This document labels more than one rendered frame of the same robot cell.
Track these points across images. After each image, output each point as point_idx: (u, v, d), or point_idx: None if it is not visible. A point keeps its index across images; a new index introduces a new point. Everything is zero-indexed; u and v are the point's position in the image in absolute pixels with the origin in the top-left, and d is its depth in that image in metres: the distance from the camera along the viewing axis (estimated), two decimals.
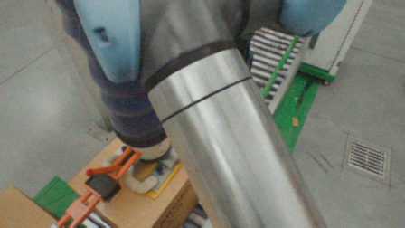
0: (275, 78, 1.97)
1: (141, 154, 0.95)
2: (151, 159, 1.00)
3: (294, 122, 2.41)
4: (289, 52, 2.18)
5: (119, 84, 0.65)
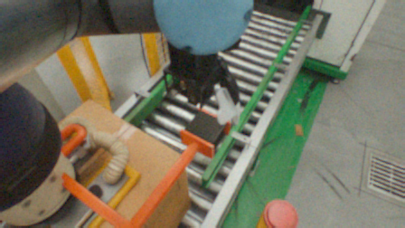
0: (273, 73, 1.48)
1: None
2: (27, 225, 0.50)
3: (296, 130, 1.91)
4: (292, 42, 1.68)
5: None
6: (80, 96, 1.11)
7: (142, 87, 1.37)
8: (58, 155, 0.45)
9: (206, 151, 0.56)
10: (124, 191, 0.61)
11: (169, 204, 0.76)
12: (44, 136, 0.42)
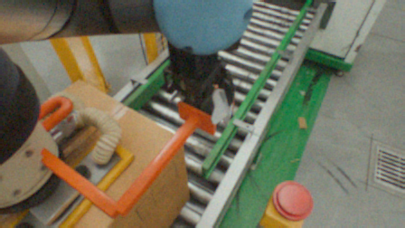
0: (277, 61, 1.41)
1: None
2: (2, 208, 0.44)
3: (300, 123, 1.84)
4: (296, 30, 1.61)
5: None
6: (72, 80, 1.04)
7: (138, 74, 1.31)
8: (34, 123, 0.39)
9: (208, 126, 0.49)
10: (115, 173, 0.54)
11: (165, 192, 0.69)
12: (16, 98, 0.35)
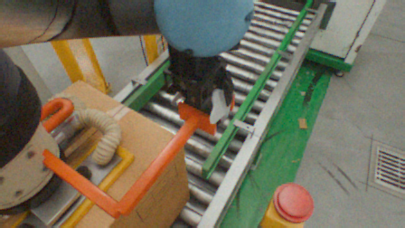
0: (277, 62, 1.41)
1: None
2: (4, 209, 0.44)
3: (300, 124, 1.84)
4: (296, 30, 1.61)
5: None
6: (72, 81, 1.04)
7: (138, 75, 1.31)
8: (36, 125, 0.39)
9: (208, 126, 0.49)
10: (116, 174, 0.55)
11: (165, 192, 0.69)
12: (18, 99, 0.35)
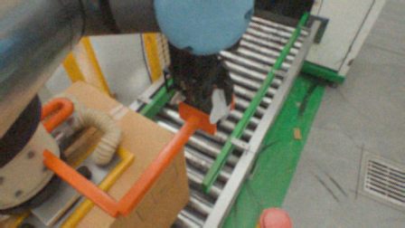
0: (272, 80, 1.52)
1: None
2: (4, 209, 0.44)
3: (295, 134, 1.95)
4: (290, 48, 1.72)
5: None
6: None
7: (143, 93, 1.41)
8: (36, 125, 0.39)
9: (208, 126, 0.49)
10: (116, 174, 0.55)
11: (166, 192, 0.69)
12: None
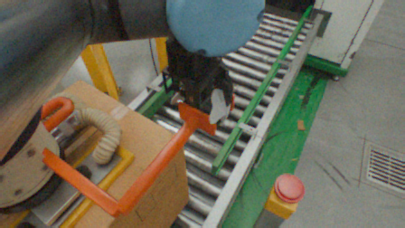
0: (277, 70, 1.55)
1: None
2: (4, 208, 0.44)
3: (298, 126, 1.99)
4: (294, 40, 1.76)
5: None
6: (97, 89, 1.18)
7: (152, 81, 1.45)
8: (36, 123, 0.39)
9: (208, 126, 0.49)
10: (116, 173, 0.55)
11: (165, 192, 0.69)
12: None
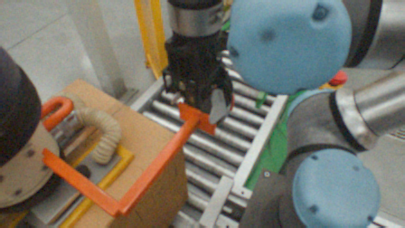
0: None
1: None
2: (3, 208, 0.44)
3: None
4: None
5: None
6: (157, 41, 1.43)
7: None
8: (36, 124, 0.39)
9: (208, 126, 0.49)
10: (115, 173, 0.55)
11: (164, 191, 0.69)
12: (18, 99, 0.35)
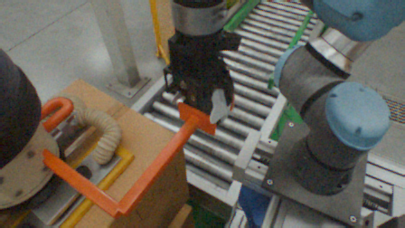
0: (307, 23, 1.90)
1: None
2: (4, 209, 0.44)
3: None
4: None
5: None
6: None
7: None
8: (36, 125, 0.39)
9: (208, 126, 0.49)
10: (116, 173, 0.55)
11: (165, 191, 0.69)
12: (18, 99, 0.35)
